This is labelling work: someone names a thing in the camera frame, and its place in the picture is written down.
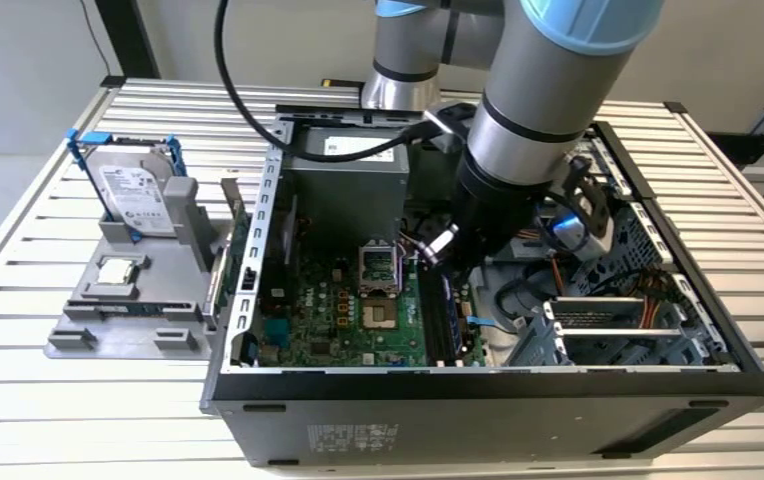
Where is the black and grey PC case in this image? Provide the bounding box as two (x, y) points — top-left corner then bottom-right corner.
(198, 104), (764, 471)

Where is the single orange wire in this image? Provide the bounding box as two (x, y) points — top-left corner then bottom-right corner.
(550, 254), (569, 301)

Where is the green motherboard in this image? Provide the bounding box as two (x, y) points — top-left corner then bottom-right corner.
(258, 254), (490, 372)

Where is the orange and yellow wire bundle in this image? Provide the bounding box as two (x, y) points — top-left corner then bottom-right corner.
(634, 272), (676, 334)

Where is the blue disk carrier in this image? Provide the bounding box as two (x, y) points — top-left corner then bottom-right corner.
(60, 128), (189, 242)

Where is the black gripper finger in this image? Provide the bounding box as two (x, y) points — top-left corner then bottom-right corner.
(421, 223), (462, 266)

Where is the silver hard disk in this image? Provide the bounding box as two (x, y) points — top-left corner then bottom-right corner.
(83, 144), (181, 239)

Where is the thin black camera cable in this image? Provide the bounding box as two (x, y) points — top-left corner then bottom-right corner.
(534, 154), (598, 236)

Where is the CPU socket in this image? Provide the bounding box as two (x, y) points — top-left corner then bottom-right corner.
(359, 294), (402, 335)

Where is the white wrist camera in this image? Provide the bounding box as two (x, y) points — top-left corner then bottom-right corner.
(550, 213), (616, 261)

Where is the black frame post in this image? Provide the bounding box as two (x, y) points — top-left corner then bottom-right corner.
(91, 0), (162, 81)

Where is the metal socket cover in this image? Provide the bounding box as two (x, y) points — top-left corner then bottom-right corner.
(358, 242), (402, 297)

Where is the grey parts rack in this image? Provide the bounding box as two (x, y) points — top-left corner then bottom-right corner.
(43, 177), (237, 362)

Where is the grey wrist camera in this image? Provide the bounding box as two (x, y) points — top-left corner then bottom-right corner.
(421, 101), (482, 152)

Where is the metal disk bay frame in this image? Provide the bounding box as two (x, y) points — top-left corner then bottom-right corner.
(507, 297), (710, 371)

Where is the green graphics card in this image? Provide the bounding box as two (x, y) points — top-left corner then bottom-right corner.
(211, 178), (254, 321)

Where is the thin wire locking lever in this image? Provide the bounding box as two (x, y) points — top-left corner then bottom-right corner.
(391, 247), (415, 297)

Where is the silver CPU chip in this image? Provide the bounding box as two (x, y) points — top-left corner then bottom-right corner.
(98, 259), (138, 287)

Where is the black looped cable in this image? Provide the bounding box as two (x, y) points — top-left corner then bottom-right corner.
(493, 277), (551, 327)

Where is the grey power supply unit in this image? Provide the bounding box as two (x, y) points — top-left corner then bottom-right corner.
(281, 128), (411, 251)

